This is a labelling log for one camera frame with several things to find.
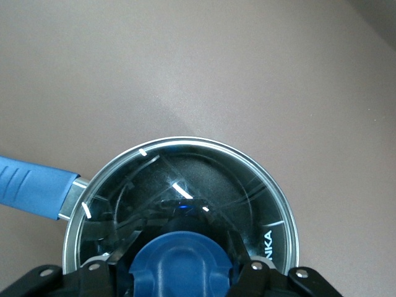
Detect black pot with blue handle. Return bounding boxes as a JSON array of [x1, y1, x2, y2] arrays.
[[0, 137, 298, 297]]

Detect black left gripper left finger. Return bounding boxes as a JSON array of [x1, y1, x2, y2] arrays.
[[12, 257, 117, 297]]

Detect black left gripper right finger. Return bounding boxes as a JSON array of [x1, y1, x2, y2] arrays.
[[230, 261, 341, 297]]

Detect glass lid with blue knob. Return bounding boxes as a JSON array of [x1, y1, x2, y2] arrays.
[[61, 135, 301, 297]]

